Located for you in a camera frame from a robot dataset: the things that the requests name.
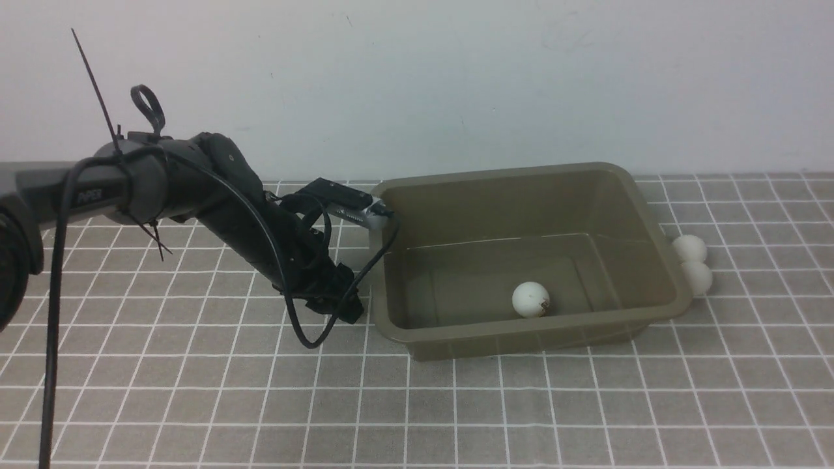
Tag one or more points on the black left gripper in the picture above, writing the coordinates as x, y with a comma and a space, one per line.
302, 230

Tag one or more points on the olive plastic bin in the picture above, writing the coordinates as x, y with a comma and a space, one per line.
466, 240

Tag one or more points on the white ping-pong ball with mark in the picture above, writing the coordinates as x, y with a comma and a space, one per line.
530, 299

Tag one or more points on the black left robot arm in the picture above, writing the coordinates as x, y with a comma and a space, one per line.
203, 178

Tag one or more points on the grey checkered tablecloth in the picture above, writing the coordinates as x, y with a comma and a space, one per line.
190, 361

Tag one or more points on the black zip tie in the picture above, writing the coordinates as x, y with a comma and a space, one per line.
116, 158

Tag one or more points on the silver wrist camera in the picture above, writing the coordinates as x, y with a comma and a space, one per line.
349, 204

